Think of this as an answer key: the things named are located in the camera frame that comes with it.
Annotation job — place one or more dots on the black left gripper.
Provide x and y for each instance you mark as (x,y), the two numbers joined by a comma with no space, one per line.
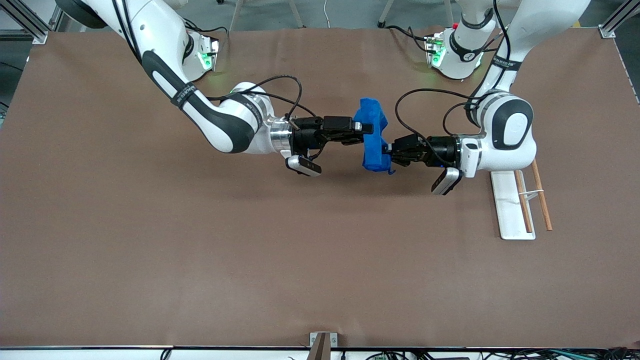
(442,148)

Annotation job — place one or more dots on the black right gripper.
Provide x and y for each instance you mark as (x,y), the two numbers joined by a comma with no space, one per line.
(303,137)

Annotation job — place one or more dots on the blue microfibre towel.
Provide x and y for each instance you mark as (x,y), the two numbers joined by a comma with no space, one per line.
(372,150)

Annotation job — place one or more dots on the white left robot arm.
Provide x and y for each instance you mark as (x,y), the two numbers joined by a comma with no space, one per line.
(510,125)

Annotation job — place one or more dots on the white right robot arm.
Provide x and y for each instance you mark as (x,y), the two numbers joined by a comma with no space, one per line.
(225,125)

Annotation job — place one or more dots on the grey metal stand legs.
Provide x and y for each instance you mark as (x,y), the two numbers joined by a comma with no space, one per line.
(236,15)
(385,15)

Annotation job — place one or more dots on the grey metal camera mount bracket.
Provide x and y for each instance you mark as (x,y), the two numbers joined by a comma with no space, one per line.
(322,345)

